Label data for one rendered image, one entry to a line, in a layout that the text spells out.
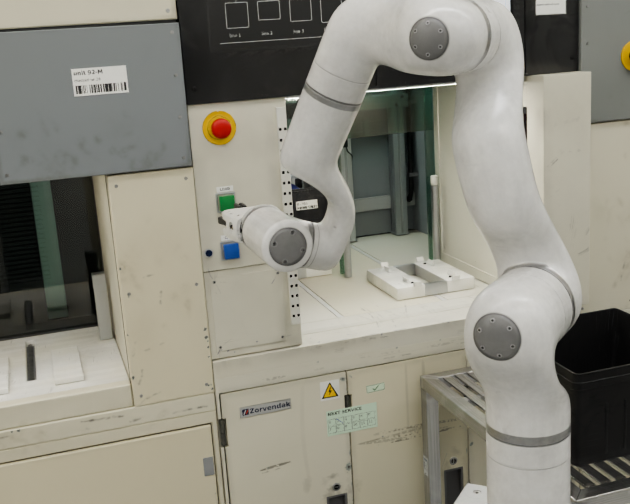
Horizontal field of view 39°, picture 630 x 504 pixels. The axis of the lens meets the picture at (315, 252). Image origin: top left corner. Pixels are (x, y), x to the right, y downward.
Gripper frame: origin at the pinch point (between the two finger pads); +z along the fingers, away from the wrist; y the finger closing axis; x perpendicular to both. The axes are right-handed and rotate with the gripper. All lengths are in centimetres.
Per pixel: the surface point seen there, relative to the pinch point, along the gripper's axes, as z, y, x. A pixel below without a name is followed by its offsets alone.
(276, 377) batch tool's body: 12.4, 7.5, -39.2
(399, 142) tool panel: 97, 74, -3
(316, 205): 64, 35, -13
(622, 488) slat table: -49, 49, -44
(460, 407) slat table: -9, 40, -44
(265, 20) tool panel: 12.5, 11.0, 34.9
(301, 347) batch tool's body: 12.5, 13.6, -33.5
